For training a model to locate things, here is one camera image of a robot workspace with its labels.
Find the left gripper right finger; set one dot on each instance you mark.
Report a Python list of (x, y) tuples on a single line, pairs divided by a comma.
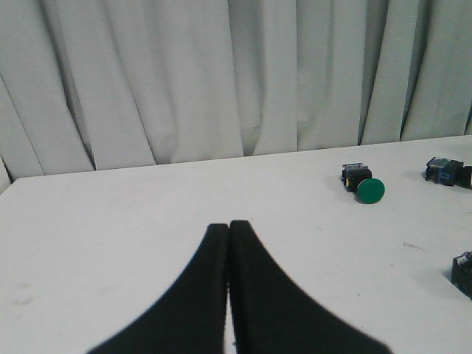
[(272, 314)]

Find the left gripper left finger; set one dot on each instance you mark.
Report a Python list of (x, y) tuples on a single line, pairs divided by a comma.
[(190, 316)]

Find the left green push button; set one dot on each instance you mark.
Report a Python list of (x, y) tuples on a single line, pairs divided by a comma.
[(357, 178)]

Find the green push button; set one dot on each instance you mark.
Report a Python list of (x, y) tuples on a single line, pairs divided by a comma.
[(357, 178), (448, 172)]

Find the lower red push button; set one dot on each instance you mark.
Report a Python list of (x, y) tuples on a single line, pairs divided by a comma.
[(461, 273)]

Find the right green push button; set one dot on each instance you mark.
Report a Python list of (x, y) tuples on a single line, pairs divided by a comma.
[(448, 172)]

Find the grey pleated curtain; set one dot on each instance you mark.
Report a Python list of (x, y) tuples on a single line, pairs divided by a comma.
[(100, 85)]

